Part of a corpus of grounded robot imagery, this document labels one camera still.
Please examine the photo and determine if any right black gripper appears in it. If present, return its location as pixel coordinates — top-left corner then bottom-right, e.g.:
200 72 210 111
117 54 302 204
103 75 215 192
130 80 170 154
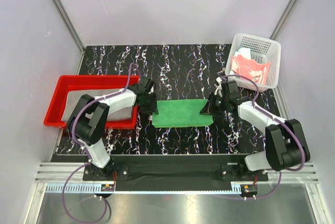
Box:
199 92 229 117

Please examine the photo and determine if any green towel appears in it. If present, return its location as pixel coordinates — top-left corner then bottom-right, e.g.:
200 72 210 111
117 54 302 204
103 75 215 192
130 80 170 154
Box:
152 99 214 128

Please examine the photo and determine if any pink towel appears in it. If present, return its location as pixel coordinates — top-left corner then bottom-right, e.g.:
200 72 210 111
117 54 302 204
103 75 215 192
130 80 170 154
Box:
231 54 271 85

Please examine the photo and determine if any grey towel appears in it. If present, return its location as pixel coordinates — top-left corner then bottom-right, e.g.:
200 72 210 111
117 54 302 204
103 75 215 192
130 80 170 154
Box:
61 89 136 123

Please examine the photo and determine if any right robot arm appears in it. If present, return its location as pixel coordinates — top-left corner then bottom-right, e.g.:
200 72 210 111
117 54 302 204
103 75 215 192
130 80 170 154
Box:
199 81 310 181

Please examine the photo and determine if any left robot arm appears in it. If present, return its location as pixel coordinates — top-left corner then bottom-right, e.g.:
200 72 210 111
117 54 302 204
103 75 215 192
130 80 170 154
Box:
67 76 159 180

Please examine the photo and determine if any white towel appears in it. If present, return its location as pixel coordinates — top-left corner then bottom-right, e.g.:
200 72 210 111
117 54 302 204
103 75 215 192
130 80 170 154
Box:
234 48 251 59

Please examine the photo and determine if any white plastic basket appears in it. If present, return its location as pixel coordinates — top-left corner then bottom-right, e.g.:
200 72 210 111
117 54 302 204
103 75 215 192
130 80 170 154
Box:
225 33 281 92

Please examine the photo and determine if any red plastic tray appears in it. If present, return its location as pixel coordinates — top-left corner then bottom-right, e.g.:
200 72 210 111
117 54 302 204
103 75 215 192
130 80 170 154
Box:
44 75 138 130

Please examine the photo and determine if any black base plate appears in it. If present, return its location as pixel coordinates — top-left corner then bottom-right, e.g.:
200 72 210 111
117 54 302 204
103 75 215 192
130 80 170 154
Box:
83 154 269 194

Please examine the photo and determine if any left aluminium frame post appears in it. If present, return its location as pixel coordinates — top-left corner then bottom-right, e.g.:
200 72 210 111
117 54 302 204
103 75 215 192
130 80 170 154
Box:
36 0 86 54

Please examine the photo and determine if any aluminium frame post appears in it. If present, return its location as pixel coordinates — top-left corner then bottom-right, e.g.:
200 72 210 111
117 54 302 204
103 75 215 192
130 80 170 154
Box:
270 0 298 40
36 0 86 54

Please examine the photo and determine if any right aluminium frame post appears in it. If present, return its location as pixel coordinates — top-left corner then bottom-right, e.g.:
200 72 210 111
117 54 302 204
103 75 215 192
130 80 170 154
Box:
270 0 298 40

